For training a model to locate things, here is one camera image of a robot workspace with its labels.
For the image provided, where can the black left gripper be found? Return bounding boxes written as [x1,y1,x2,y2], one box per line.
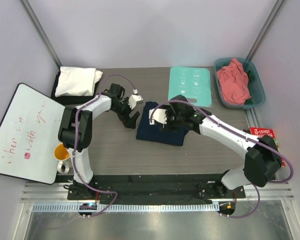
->
[111,97,140,129]

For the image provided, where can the navy blue t shirt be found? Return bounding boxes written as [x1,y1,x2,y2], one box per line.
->
[136,101,189,147]

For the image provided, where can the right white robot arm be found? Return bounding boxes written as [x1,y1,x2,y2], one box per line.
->
[149,95,282,198]

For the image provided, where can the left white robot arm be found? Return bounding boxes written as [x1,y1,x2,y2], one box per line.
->
[58,83,144,200]

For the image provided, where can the teal instruction mat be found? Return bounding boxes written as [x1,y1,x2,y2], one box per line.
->
[168,66,212,107]

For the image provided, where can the folded black t shirt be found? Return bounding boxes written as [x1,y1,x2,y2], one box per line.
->
[50,71,99,106]

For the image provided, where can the pink crumpled t shirt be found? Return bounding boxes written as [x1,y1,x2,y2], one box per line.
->
[216,58,251,105]

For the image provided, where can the book under red book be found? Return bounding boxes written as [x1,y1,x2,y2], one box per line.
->
[242,129,250,134]

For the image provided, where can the folded white t shirt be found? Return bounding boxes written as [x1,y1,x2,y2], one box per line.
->
[55,66,103,97]

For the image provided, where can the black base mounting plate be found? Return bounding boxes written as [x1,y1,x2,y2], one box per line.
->
[63,174,246,206]

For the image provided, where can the white mug orange inside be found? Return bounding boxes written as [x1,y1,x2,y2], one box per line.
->
[53,143,72,174]

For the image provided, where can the red storey house book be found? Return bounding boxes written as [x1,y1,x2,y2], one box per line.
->
[248,127,280,152]

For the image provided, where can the teal plastic bin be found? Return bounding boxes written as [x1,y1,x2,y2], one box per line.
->
[214,57,266,110]

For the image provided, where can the green t shirt in bin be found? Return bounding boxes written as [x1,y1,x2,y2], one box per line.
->
[244,70,257,105]

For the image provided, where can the white dry-erase board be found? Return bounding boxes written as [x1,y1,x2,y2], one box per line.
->
[0,83,65,185]

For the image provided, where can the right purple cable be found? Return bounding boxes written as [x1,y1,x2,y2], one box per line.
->
[148,99,295,219]

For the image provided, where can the purple cable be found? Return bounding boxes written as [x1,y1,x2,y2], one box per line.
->
[148,99,295,219]
[72,74,139,218]

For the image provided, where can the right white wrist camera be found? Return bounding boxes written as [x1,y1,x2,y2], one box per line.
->
[148,108,167,125]

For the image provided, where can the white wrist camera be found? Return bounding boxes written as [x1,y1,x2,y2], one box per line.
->
[148,108,167,125]
[128,89,144,110]

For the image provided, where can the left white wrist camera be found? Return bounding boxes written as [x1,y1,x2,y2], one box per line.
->
[128,89,144,110]

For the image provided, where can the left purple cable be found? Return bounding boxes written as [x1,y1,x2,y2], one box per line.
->
[72,74,139,218]

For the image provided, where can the perforated white cable duct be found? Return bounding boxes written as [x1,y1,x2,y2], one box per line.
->
[32,202,220,213]

